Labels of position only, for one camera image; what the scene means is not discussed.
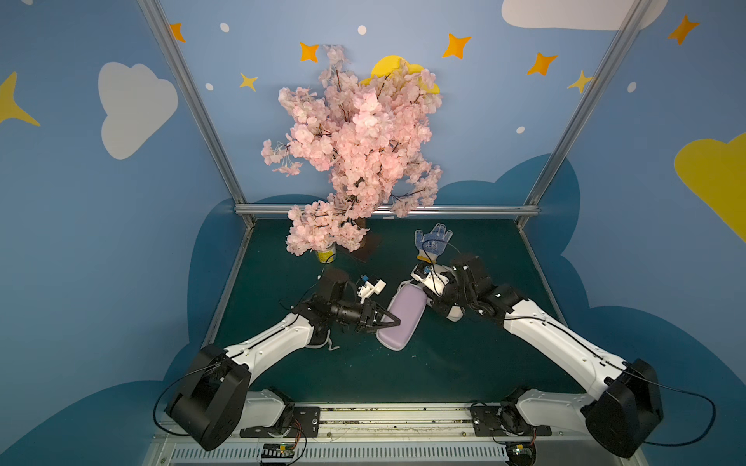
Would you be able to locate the black zippered umbrella case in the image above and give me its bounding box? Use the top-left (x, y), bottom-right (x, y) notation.
top-left (306, 331), bottom-right (339, 351)

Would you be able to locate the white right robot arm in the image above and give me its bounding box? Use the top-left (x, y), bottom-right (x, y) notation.
top-left (412, 252), bottom-right (665, 459)

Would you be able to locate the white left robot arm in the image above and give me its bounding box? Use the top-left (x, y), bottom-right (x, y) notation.
top-left (153, 268), bottom-right (400, 452)

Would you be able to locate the open grey case beside pink umbrella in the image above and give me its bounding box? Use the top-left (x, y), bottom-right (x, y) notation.
top-left (437, 265), bottom-right (464, 322)

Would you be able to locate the blue dotted work glove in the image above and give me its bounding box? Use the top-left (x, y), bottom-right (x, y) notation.
top-left (414, 223), bottom-right (453, 264)

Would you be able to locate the pink cherry blossom tree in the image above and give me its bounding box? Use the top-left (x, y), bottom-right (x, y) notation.
top-left (261, 46), bottom-right (442, 256)

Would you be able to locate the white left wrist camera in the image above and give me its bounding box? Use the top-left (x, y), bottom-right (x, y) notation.
top-left (357, 275), bottom-right (387, 304)

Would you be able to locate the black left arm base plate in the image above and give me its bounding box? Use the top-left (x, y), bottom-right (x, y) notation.
top-left (239, 406), bottom-right (321, 439)

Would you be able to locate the aluminium front rail base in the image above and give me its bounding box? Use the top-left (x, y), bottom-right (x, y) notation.
top-left (143, 403), bottom-right (647, 465)

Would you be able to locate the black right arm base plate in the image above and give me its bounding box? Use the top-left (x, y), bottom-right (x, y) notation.
top-left (468, 402), bottom-right (552, 438)

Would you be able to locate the aluminium frame post right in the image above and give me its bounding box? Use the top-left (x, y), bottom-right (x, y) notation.
top-left (516, 0), bottom-right (653, 231)

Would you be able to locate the aluminium frame post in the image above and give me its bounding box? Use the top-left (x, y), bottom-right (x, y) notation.
top-left (137, 0), bottom-right (246, 207)
top-left (516, 0), bottom-right (653, 231)

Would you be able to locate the aluminium frame post left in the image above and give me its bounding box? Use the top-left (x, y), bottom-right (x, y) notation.
top-left (137, 0), bottom-right (246, 207)

